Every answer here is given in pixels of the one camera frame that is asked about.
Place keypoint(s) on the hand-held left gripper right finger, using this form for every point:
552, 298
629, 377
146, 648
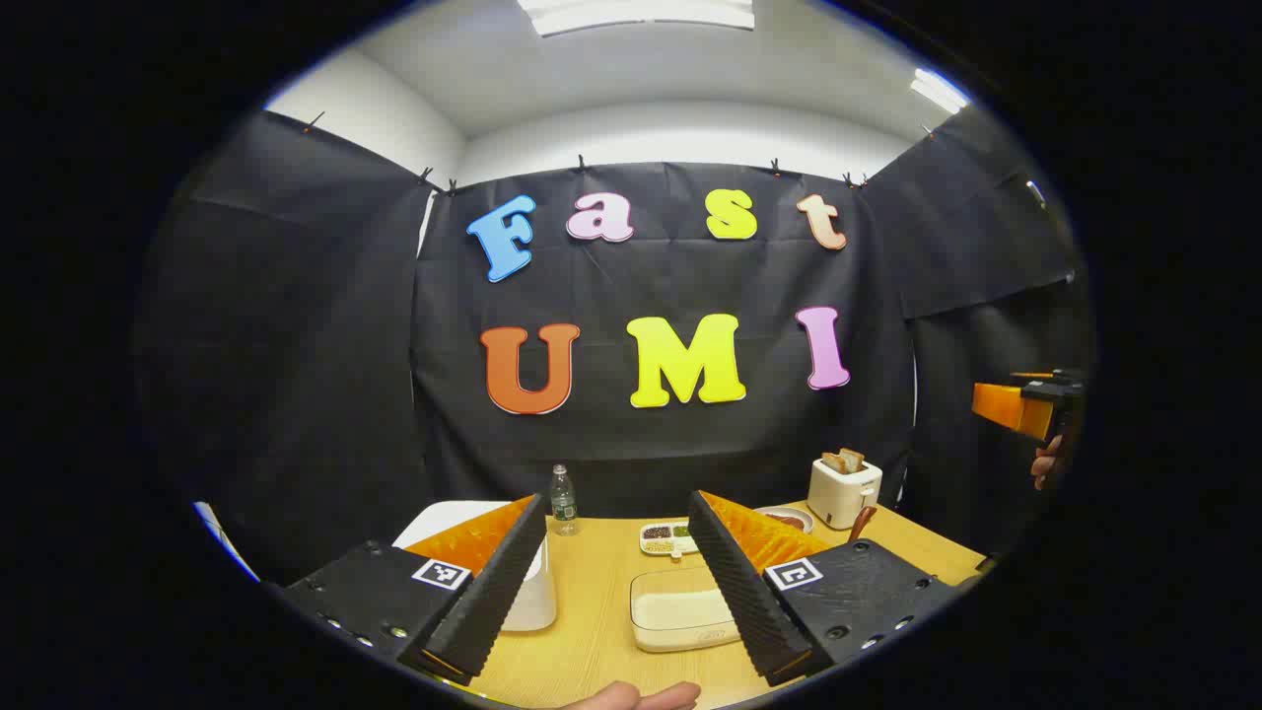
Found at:
739, 592

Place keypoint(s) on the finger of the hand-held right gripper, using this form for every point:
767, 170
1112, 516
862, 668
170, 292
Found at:
1001, 404

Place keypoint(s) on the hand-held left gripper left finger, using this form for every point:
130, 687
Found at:
493, 592

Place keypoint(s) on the white rice cooker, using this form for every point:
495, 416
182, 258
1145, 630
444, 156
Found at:
537, 597

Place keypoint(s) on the clear box of rice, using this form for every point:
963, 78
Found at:
680, 611

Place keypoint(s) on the brown wooden spoon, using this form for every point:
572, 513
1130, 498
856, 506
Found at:
861, 523

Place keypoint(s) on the white round plate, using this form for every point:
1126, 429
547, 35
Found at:
789, 515

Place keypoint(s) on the white divided bean tray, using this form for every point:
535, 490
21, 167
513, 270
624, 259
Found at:
663, 537

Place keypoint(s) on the clear plastic water bottle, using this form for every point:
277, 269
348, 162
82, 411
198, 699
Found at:
563, 503

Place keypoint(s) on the white toaster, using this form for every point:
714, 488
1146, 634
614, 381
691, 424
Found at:
843, 493

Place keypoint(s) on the toasted bread slice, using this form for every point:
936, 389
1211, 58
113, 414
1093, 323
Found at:
834, 461
854, 458

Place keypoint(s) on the black backdrop cloth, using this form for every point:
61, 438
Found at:
641, 444

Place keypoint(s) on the white side desk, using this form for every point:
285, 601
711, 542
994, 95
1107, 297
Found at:
222, 537

